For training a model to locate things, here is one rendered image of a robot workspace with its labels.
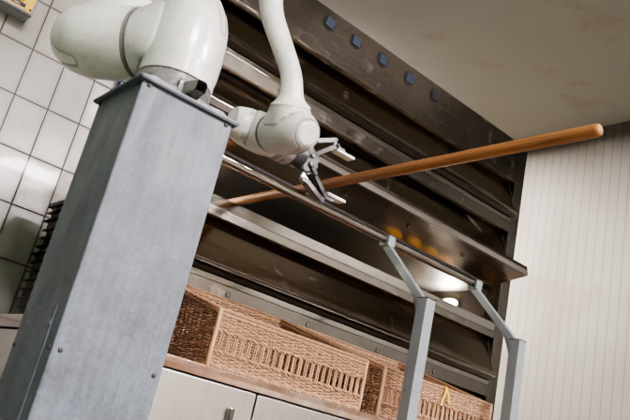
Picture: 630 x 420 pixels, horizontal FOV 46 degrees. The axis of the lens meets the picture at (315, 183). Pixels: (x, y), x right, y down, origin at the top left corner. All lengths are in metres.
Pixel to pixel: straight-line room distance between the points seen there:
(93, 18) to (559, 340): 4.35
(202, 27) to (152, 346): 0.62
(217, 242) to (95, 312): 1.27
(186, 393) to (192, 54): 0.80
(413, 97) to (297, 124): 1.56
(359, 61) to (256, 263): 0.99
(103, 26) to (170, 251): 0.51
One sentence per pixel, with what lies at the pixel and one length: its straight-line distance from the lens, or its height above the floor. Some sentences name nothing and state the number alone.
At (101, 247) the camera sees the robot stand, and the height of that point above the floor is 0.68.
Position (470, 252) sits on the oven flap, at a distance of 3.27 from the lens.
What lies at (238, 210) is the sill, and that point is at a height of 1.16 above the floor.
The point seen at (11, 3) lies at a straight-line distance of 2.30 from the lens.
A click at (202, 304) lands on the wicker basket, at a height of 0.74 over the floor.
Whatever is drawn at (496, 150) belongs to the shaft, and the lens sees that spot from 1.78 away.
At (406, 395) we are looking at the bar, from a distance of 2.25.
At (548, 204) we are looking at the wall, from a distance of 5.84.
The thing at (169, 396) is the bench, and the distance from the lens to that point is 1.81.
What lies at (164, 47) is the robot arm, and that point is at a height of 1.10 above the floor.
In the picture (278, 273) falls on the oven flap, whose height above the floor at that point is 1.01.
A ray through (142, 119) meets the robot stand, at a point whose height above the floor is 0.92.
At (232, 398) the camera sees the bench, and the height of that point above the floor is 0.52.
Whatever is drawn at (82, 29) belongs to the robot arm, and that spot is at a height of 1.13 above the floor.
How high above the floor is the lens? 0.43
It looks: 20 degrees up
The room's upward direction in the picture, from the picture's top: 13 degrees clockwise
